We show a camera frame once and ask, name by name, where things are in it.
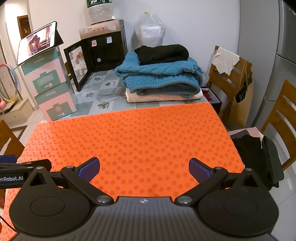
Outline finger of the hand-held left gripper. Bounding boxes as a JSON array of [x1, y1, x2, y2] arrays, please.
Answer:
[[0, 156, 52, 173]]

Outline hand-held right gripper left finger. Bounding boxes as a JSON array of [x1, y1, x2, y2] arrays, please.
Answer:
[[21, 157, 114, 206]]

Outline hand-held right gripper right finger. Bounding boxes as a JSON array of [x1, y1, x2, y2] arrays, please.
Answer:
[[175, 158, 270, 206]]

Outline black sweater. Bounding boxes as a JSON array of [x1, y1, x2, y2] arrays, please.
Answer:
[[134, 44, 189, 65]]

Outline dark clothes pile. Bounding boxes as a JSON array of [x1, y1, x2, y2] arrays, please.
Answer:
[[231, 134, 285, 191]]

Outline beige low cabinet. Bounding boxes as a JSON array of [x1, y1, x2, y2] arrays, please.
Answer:
[[0, 98, 34, 127]]

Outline orange floral mat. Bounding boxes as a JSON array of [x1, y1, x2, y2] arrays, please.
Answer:
[[0, 102, 245, 241]]

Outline pink cloth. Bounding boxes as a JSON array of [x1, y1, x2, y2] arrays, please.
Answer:
[[228, 127, 264, 140]]

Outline dark box with red lining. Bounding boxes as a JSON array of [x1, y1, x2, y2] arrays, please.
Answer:
[[200, 86, 223, 119]]

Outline eyeglasses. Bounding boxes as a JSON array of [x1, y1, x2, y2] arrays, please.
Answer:
[[98, 92, 126, 100]]

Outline brown paper bag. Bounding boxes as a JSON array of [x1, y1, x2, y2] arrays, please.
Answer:
[[228, 61, 254, 128]]

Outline pale pink sweater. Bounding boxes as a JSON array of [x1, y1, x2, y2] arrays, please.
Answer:
[[125, 89, 203, 103]]

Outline colourful hula hoop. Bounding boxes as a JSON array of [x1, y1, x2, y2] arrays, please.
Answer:
[[0, 64, 18, 103]]

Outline grey folded garment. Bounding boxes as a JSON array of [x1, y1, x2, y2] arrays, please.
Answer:
[[136, 85, 200, 99]]

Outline teal knit sweater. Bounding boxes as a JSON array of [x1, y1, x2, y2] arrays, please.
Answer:
[[114, 52, 203, 95]]

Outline white cloth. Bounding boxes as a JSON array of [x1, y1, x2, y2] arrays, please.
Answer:
[[211, 46, 240, 76]]

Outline tablet with black cover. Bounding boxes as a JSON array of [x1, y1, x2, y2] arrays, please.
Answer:
[[17, 21, 64, 66]]

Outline black pink water dispenser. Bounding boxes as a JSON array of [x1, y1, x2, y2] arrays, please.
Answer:
[[63, 20, 128, 92]]

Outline brown wooden door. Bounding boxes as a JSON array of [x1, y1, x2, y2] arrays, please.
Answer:
[[17, 15, 30, 40]]

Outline silver refrigerator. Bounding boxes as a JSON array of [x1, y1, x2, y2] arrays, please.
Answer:
[[260, 0, 296, 163]]

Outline white plastic bag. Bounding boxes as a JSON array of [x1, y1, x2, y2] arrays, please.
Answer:
[[131, 12, 167, 49]]

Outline clear water jug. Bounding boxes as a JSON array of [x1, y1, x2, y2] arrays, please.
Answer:
[[86, 0, 114, 24]]

